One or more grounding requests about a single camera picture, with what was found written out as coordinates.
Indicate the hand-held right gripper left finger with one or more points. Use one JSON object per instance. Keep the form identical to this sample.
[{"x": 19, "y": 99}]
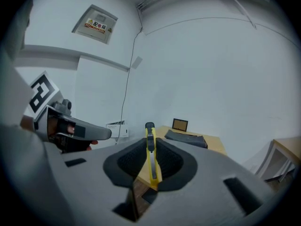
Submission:
[{"x": 89, "y": 185}]

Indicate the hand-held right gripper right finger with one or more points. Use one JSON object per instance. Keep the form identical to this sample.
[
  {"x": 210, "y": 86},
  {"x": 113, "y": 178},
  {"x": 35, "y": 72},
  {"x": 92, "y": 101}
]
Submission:
[{"x": 207, "y": 187}]

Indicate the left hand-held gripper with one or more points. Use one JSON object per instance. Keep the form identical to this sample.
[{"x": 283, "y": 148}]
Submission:
[{"x": 43, "y": 95}]

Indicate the yellow utility knife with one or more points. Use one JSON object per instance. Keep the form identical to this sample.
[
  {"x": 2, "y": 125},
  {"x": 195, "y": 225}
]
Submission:
[{"x": 148, "y": 149}]

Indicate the person's left forearm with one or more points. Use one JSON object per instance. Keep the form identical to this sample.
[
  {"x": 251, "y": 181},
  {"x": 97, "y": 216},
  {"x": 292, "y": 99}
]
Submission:
[{"x": 26, "y": 123}]

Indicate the grey electrical panel box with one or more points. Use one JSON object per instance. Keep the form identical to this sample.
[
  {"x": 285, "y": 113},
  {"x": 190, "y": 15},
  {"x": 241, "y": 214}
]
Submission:
[{"x": 96, "y": 23}]

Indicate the person's left hand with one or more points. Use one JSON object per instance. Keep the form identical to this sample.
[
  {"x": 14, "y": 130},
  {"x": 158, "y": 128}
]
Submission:
[{"x": 75, "y": 146}]

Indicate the black bag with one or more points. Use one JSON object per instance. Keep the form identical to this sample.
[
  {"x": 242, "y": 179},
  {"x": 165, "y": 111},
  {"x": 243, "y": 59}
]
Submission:
[{"x": 188, "y": 139}]

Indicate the brown framed board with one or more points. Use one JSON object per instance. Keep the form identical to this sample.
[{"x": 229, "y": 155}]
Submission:
[{"x": 180, "y": 125}]

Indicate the light wooden table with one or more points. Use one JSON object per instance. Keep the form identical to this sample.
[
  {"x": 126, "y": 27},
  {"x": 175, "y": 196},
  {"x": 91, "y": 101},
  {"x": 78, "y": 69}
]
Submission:
[{"x": 285, "y": 145}]

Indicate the person's grey shirt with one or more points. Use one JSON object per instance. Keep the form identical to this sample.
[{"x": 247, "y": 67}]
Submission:
[{"x": 11, "y": 83}]

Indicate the white wall device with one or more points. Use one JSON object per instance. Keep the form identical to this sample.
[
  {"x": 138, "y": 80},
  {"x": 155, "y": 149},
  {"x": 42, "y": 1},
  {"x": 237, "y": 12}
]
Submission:
[{"x": 117, "y": 129}]

